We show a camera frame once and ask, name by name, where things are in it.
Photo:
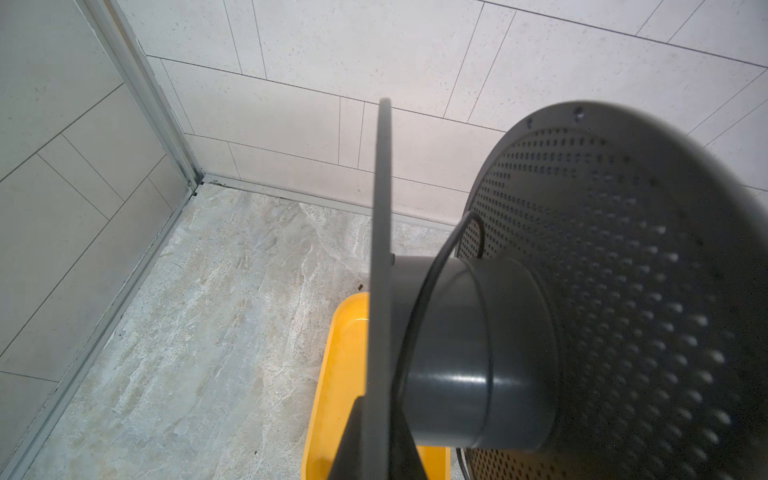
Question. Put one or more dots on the grey perforated cable spool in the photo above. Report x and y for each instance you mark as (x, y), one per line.
(598, 312)

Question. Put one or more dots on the yellow plastic tray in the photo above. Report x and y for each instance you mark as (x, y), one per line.
(342, 379)

